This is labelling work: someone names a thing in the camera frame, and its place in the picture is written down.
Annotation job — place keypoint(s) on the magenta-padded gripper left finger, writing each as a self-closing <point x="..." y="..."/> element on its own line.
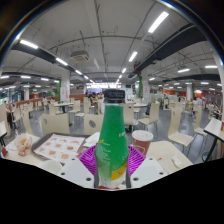
<point x="76" y="171"/>

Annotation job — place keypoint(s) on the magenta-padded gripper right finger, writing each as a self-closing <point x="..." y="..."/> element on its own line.
<point x="146" y="170"/>

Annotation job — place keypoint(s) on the green plastic drink bottle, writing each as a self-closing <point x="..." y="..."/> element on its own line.
<point x="111" y="143"/>

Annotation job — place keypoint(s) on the white black-dotted mug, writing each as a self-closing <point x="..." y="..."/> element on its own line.
<point x="51" y="165"/>

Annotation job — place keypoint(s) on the red paper cup with lid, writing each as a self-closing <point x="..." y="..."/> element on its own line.
<point x="141" y="141"/>

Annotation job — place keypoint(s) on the printed paper tray liner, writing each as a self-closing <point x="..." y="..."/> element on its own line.
<point x="60" y="146"/>

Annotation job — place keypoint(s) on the small crumpled white tissue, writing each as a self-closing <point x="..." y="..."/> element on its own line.
<point x="177" y="161"/>

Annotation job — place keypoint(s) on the white paper napkin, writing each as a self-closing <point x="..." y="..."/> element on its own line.
<point x="91" y="140"/>

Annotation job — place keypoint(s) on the beige plastic chair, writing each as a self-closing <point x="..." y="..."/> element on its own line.
<point x="96" y="128"/>
<point x="56" y="125"/>

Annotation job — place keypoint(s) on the group of beige chairs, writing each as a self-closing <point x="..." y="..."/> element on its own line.
<point x="154" y="111"/>

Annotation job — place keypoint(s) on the small red sauce packet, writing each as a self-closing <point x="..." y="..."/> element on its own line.
<point x="3" y="151"/>

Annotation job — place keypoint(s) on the white table with black leg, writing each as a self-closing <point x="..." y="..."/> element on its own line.
<point x="213" y="126"/>

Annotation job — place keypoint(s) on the ceiling air conditioner unit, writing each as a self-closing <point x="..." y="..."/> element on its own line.
<point x="80" y="55"/>

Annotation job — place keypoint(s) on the group of ceiling lights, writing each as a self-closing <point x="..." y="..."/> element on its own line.
<point x="158" y="21"/>

